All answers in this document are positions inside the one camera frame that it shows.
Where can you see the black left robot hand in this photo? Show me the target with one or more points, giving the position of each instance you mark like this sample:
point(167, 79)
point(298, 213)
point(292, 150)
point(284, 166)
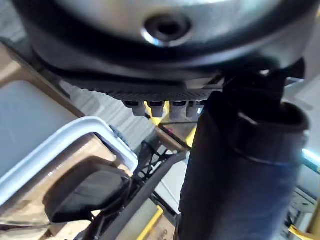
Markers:
point(240, 175)

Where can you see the yellow metal shelf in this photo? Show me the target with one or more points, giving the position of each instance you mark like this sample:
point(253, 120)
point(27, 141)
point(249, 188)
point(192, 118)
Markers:
point(186, 130)

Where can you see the white rectangular box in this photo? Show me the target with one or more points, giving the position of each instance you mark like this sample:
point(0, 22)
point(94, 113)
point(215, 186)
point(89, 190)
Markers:
point(170, 192)

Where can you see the black mesh net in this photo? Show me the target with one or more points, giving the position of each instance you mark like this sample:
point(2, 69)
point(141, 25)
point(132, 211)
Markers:
point(152, 160)

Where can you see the white plastic crate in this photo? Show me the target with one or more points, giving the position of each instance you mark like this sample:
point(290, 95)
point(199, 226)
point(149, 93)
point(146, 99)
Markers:
point(75, 130)

